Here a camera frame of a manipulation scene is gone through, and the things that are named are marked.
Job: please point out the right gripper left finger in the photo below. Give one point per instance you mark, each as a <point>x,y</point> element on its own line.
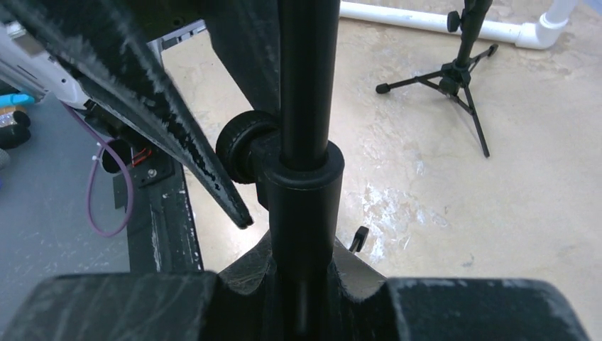
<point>198,305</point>

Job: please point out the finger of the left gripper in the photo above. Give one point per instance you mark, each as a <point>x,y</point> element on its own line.
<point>104,48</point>
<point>245,35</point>

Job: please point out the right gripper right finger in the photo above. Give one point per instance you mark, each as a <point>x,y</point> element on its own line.
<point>374,307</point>

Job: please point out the black tripod stand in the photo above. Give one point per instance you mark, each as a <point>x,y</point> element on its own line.
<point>299,175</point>
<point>453,78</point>

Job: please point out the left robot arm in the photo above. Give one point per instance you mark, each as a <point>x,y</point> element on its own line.
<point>28,66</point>

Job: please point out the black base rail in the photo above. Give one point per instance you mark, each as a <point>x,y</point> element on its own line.
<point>161,231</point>

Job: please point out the white PVC pipe frame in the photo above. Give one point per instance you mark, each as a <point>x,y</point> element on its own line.
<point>539,35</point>

